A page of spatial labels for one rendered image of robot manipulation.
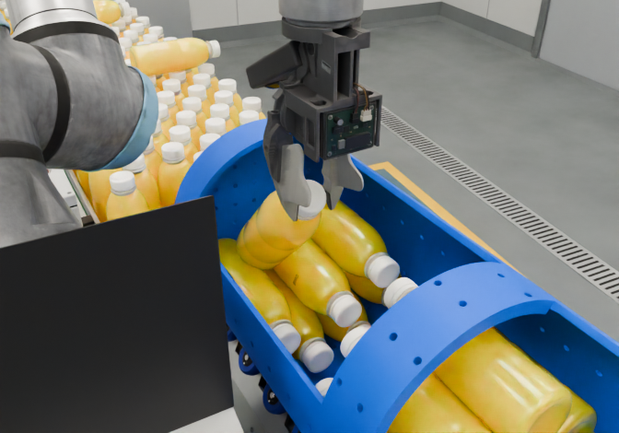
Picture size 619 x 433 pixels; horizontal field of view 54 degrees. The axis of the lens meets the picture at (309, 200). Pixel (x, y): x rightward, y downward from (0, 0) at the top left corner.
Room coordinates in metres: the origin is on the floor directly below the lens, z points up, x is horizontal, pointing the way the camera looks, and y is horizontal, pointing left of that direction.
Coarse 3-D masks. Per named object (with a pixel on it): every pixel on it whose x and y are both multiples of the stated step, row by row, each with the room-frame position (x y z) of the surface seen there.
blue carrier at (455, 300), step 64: (256, 128) 0.76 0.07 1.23; (192, 192) 0.70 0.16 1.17; (256, 192) 0.78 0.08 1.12; (384, 192) 0.72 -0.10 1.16; (448, 256) 0.62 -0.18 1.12; (256, 320) 0.49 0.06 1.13; (384, 320) 0.40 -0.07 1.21; (448, 320) 0.38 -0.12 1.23; (512, 320) 0.53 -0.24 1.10; (576, 320) 0.40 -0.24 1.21; (384, 384) 0.35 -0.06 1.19; (576, 384) 0.45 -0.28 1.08
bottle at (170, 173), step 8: (168, 160) 0.95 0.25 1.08; (176, 160) 0.95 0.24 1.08; (184, 160) 0.97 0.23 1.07; (160, 168) 0.96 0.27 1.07; (168, 168) 0.95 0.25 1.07; (176, 168) 0.95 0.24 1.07; (184, 168) 0.95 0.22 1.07; (160, 176) 0.95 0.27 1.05; (168, 176) 0.94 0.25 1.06; (176, 176) 0.94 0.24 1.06; (160, 184) 0.94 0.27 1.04; (168, 184) 0.94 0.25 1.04; (176, 184) 0.94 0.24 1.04; (160, 192) 0.95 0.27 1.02; (168, 192) 0.94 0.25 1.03; (176, 192) 0.93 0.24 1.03; (160, 200) 0.95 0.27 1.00; (168, 200) 0.94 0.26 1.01
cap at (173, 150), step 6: (168, 144) 0.98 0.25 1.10; (174, 144) 0.98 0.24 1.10; (180, 144) 0.98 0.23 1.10; (162, 150) 0.96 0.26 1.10; (168, 150) 0.95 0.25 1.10; (174, 150) 0.95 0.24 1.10; (180, 150) 0.96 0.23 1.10; (168, 156) 0.95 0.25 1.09; (174, 156) 0.95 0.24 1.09; (180, 156) 0.96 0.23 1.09
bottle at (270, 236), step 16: (272, 208) 0.57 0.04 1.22; (256, 224) 0.60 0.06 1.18; (272, 224) 0.57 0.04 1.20; (288, 224) 0.56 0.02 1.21; (304, 224) 0.56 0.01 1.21; (240, 240) 0.65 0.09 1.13; (256, 240) 0.60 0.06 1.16; (272, 240) 0.58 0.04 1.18; (288, 240) 0.57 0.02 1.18; (304, 240) 0.57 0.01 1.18; (240, 256) 0.65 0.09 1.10; (256, 256) 0.62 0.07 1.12; (272, 256) 0.60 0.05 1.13
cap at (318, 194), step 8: (312, 184) 0.57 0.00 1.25; (320, 184) 0.57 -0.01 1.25; (312, 192) 0.56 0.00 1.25; (320, 192) 0.57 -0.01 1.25; (312, 200) 0.55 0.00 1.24; (320, 200) 0.56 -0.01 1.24; (304, 208) 0.54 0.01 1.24; (312, 208) 0.55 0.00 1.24; (320, 208) 0.55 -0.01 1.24; (304, 216) 0.55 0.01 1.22
